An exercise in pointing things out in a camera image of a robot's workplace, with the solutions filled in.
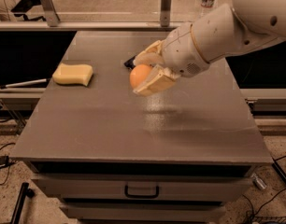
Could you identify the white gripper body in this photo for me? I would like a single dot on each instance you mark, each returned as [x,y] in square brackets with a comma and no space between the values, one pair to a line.
[181,52]

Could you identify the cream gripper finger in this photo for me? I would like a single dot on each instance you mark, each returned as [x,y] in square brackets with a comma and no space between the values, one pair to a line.
[159,79]
[150,55]

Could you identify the orange fruit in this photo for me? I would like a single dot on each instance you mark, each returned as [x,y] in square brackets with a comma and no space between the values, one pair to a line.
[139,74]

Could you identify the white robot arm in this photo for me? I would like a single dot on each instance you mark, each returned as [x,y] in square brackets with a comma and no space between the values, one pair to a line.
[242,27]

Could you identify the yellow sponge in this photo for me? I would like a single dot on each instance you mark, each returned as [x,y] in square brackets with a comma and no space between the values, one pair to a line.
[68,74]

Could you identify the dark blue snack wrapper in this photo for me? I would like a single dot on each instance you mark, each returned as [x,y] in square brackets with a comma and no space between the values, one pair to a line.
[130,63]

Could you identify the grey drawer cabinet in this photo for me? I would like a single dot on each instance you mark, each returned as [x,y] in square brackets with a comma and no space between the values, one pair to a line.
[197,141]

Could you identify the glass railing barrier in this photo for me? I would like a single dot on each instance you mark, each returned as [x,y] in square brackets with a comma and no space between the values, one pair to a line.
[77,14]

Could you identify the white metal rod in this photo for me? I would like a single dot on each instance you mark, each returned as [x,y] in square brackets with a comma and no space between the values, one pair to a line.
[24,83]

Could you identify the black stand leg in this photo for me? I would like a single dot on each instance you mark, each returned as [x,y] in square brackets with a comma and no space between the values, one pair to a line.
[25,192]

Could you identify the black power adapter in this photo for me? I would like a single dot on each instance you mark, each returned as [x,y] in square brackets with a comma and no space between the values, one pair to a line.
[4,161]

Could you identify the black drawer handle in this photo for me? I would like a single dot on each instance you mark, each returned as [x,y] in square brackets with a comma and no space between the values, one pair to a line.
[141,193]

